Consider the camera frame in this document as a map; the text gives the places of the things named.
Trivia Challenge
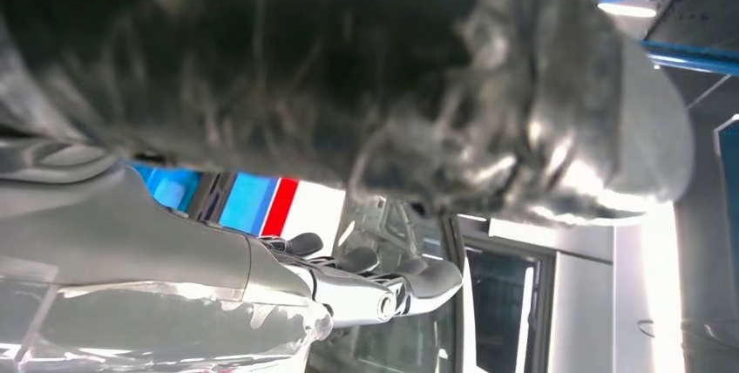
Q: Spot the blue metal shelf rack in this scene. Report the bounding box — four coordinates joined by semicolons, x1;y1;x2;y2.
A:
129;0;739;302

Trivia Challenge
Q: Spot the clear plastic hand cover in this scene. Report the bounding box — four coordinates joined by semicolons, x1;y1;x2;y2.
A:
0;261;335;373

